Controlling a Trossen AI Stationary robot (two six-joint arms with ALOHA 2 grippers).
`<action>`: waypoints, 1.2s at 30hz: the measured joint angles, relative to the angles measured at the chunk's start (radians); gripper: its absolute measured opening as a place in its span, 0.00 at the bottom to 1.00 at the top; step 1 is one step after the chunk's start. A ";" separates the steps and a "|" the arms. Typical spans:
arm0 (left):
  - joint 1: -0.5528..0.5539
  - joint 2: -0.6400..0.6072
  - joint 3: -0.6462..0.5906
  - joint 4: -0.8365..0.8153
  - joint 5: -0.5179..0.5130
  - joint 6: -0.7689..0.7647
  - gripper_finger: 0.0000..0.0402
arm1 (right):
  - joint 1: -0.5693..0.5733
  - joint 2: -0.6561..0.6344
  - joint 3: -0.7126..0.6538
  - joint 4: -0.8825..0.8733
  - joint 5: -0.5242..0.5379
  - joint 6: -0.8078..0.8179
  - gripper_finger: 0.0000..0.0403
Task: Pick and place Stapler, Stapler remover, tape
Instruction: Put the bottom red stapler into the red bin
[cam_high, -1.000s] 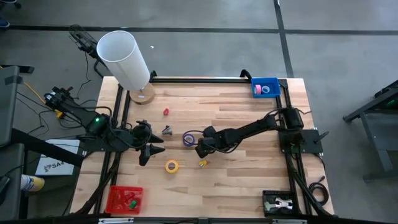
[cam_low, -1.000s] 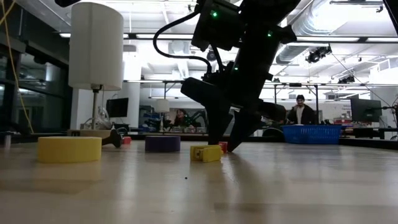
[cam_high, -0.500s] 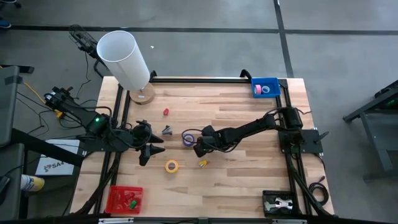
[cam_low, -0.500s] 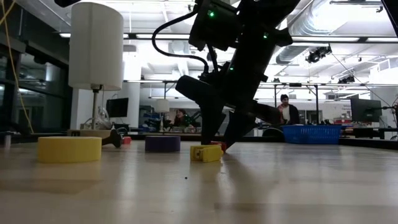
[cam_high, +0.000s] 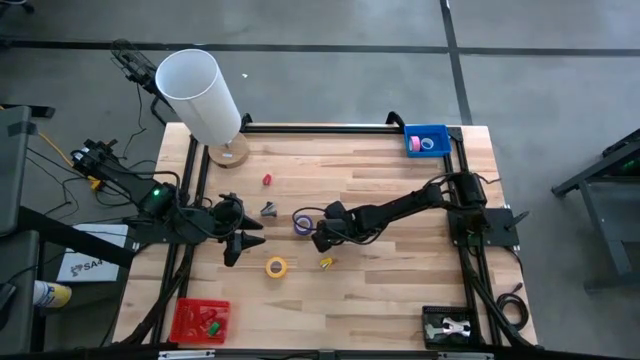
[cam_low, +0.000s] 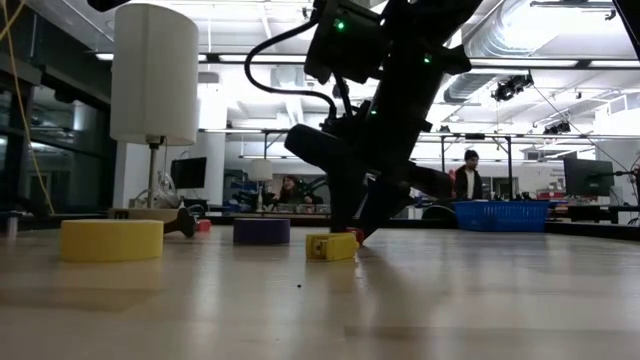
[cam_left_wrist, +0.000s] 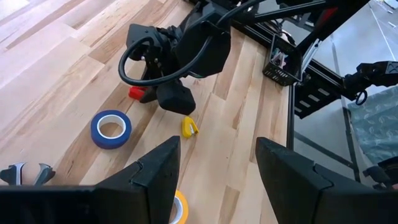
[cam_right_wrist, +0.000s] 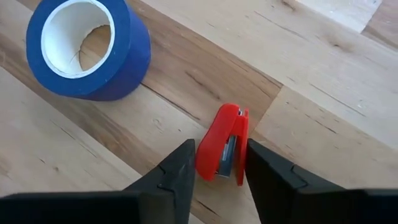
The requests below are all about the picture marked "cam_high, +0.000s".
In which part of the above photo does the silver metal bracket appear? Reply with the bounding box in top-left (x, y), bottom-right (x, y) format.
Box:
top-left (437, 351), bottom-right (495, 360)
top-left (157, 349), bottom-right (217, 360)

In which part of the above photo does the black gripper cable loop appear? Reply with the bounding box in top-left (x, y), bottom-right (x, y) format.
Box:
top-left (291, 206), bottom-right (329, 237)

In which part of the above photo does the black metal stand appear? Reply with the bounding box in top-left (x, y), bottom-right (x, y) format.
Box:
top-left (550, 127), bottom-right (640, 292)

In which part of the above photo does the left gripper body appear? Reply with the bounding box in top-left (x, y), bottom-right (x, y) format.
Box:
top-left (208, 191), bottom-right (247, 252)

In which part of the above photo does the blue plastic bin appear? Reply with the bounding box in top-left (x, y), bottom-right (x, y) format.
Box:
top-left (403, 123), bottom-right (453, 159)

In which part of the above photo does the red plastic basket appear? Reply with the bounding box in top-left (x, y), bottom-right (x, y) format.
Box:
top-left (167, 298), bottom-right (232, 348)

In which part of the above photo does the grey equipment case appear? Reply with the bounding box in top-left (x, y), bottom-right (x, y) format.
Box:
top-left (0, 105), bottom-right (34, 237)
top-left (0, 229), bottom-right (42, 356)

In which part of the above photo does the yellow tape roll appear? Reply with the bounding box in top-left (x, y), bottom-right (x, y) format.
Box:
top-left (264, 256), bottom-right (289, 280)

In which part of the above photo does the black wire cage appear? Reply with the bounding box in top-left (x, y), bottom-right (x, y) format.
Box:
top-left (109, 38), bottom-right (157, 96)

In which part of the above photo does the white cardboard box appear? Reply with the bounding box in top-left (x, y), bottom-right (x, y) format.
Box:
top-left (55, 223), bottom-right (130, 284)

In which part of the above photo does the black coiled cable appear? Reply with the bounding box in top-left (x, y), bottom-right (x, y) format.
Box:
top-left (495, 281), bottom-right (530, 332)

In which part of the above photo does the black plastic bin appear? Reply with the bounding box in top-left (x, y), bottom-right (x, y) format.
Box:
top-left (421, 305), bottom-right (482, 350)

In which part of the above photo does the black diagonal beam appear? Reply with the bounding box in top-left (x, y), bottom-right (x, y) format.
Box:
top-left (17, 206), bottom-right (137, 270)

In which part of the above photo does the white lamp wooden base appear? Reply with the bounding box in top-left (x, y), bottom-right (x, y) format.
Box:
top-left (154, 47), bottom-right (251, 170)

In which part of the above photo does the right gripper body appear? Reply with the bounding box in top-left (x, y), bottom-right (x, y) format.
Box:
top-left (319, 209), bottom-right (363, 247)

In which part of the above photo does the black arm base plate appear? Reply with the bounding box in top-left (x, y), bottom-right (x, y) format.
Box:
top-left (447, 206), bottom-right (522, 248)

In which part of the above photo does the yellow white spray can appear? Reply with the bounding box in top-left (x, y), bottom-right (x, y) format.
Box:
top-left (31, 279), bottom-right (74, 309)

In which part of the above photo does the black floor cable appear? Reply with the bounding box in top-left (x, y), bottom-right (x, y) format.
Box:
top-left (87, 82), bottom-right (148, 176)

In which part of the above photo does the black aluminium table frame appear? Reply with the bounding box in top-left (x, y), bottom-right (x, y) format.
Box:
top-left (113, 112), bottom-right (540, 360)

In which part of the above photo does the black clamp handle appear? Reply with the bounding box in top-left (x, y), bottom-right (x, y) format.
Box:
top-left (503, 210), bottom-right (530, 233)

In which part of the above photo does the yellow power cord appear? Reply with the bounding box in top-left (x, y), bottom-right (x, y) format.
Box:
top-left (0, 103), bottom-right (109, 192)

